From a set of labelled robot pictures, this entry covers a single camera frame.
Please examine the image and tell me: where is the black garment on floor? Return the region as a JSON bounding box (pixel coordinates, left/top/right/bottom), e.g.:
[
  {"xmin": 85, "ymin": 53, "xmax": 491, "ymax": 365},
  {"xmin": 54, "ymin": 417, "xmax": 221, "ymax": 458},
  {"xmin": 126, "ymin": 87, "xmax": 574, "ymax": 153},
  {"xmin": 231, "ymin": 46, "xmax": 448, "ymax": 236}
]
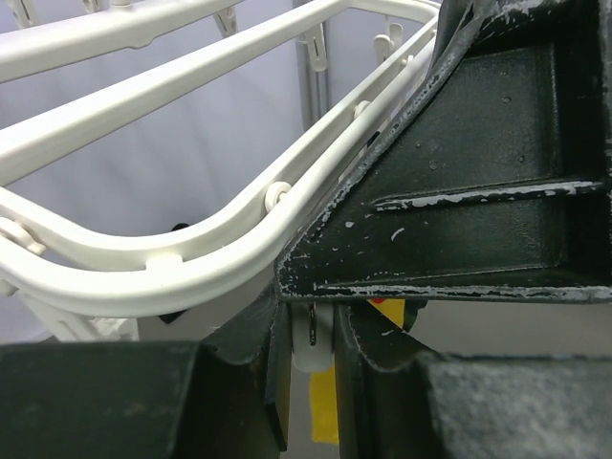
[{"xmin": 159, "ymin": 223, "xmax": 189, "ymax": 325}]

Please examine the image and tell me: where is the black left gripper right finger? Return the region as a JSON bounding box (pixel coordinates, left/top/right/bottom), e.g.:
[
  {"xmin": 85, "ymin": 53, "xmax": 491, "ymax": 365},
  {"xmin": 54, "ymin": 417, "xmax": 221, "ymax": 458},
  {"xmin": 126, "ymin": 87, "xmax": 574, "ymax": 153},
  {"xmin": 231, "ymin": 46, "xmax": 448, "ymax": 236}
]
[{"xmin": 334, "ymin": 302, "xmax": 611, "ymax": 458}]

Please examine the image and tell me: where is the white clip sock hanger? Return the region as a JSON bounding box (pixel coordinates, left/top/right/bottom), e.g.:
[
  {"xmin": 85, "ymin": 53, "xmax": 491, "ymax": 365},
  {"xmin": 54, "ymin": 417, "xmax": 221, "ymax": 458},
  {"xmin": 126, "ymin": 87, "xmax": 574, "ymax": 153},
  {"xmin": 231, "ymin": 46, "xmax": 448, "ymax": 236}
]
[{"xmin": 0, "ymin": 0, "xmax": 446, "ymax": 374}]

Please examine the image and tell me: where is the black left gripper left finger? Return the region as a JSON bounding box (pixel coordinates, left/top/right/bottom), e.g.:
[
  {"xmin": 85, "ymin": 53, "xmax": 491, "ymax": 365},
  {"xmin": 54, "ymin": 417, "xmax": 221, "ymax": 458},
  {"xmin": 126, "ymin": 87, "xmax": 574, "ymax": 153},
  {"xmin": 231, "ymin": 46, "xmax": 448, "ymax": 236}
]
[{"xmin": 1, "ymin": 288, "xmax": 291, "ymax": 458}]

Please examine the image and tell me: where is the yellow bear sock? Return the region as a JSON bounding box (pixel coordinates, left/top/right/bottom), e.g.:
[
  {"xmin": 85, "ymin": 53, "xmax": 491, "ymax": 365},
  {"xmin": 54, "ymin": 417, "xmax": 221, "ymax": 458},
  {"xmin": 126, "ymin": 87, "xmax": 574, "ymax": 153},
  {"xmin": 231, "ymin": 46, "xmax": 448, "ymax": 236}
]
[{"xmin": 309, "ymin": 298, "xmax": 415, "ymax": 445}]

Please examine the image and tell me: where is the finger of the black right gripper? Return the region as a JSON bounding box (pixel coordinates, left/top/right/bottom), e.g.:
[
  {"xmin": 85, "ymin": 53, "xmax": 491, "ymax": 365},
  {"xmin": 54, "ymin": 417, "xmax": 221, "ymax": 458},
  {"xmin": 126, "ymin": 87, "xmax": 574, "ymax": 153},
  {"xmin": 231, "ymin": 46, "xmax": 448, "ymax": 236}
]
[{"xmin": 274, "ymin": 1, "xmax": 611, "ymax": 303}]

